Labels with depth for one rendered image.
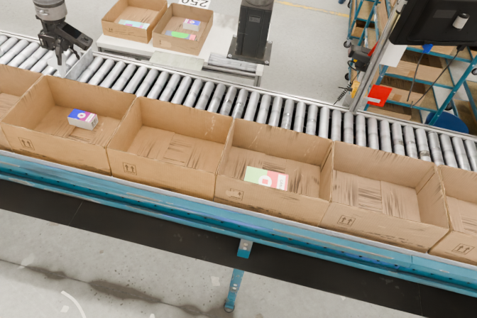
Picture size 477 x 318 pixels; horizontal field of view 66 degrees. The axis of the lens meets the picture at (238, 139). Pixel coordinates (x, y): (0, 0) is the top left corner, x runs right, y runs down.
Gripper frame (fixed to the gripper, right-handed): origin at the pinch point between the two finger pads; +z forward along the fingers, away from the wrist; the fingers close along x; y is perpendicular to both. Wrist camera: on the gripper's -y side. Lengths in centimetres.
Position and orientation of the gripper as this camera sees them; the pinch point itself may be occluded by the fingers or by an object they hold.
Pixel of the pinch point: (72, 67)
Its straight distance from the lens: 147.0
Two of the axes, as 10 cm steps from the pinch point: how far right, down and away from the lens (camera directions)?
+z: -1.1, 6.8, 7.3
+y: -9.7, -2.3, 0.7
